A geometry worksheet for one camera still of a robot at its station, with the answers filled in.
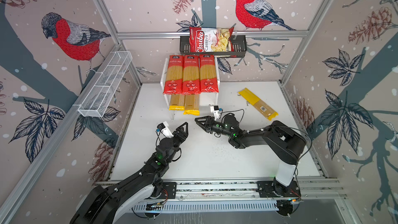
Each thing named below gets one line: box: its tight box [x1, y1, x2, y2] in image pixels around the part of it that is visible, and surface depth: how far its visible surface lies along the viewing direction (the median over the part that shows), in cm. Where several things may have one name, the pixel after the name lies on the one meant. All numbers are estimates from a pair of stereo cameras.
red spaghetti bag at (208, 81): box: [199, 54, 219, 93], surface depth 78 cm
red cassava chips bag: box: [189, 26, 235, 53], surface depth 89 cm
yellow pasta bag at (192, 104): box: [182, 93, 201, 116], surface depth 86 cm
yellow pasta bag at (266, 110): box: [236, 87, 279, 121], surface depth 106 cm
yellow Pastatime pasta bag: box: [168, 93, 186, 111], surface depth 88 cm
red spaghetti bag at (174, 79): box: [162, 54, 184, 95], surface depth 77 cm
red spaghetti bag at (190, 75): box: [182, 54, 201, 95], surface depth 77 cm
